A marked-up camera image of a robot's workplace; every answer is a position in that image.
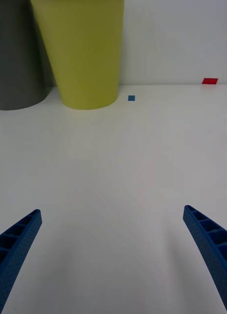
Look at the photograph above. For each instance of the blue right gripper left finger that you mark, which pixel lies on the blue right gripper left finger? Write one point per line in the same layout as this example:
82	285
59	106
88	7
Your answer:
16	252

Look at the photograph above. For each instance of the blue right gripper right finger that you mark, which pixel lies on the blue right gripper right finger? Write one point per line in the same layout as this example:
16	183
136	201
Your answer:
211	247

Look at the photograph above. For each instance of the grey plastic waste bin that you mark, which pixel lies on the grey plastic waste bin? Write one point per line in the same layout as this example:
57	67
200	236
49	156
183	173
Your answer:
17	61

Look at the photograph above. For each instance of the yellow-green plastic waste bin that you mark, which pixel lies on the yellow-green plastic waste bin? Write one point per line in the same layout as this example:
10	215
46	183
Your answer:
86	56

